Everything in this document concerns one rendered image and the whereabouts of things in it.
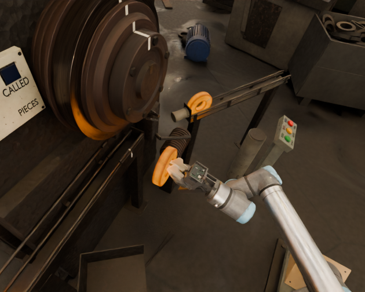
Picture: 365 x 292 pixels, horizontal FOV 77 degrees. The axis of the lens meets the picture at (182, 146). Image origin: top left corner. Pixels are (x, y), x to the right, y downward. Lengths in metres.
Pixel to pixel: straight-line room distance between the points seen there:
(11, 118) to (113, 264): 0.59
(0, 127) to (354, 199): 2.35
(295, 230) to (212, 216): 0.93
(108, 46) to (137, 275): 0.76
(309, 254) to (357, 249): 1.32
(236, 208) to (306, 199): 1.32
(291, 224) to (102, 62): 0.76
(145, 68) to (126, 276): 0.71
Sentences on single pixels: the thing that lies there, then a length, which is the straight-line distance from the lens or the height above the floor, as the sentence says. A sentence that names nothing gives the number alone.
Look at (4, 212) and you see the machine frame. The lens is 0.84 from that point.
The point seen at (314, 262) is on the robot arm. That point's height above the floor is 0.85.
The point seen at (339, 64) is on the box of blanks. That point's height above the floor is 0.55.
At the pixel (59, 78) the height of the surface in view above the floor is 1.20.
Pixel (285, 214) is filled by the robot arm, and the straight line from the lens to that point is 0.91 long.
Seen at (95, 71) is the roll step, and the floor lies 1.20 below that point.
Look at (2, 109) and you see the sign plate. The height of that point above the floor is 1.13.
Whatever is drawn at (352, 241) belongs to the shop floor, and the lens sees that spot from 2.19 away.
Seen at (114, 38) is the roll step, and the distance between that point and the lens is 0.65.
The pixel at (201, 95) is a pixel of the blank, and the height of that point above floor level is 0.78.
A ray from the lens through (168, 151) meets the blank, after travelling 0.83.
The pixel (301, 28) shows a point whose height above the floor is 0.56.
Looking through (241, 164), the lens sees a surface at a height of 0.25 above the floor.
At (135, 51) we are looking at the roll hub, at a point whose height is 1.24.
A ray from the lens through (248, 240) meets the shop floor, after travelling 1.76.
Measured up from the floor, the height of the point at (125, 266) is 0.61.
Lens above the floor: 1.55
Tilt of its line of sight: 50 degrees down
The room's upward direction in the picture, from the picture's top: 12 degrees clockwise
